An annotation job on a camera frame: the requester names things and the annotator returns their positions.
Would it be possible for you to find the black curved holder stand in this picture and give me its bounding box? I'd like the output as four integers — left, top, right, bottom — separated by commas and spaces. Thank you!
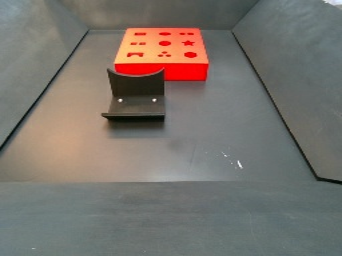
101, 69, 165, 120

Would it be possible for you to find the red shape sorter box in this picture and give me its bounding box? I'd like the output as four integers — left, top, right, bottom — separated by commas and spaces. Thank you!
113, 28, 209, 81

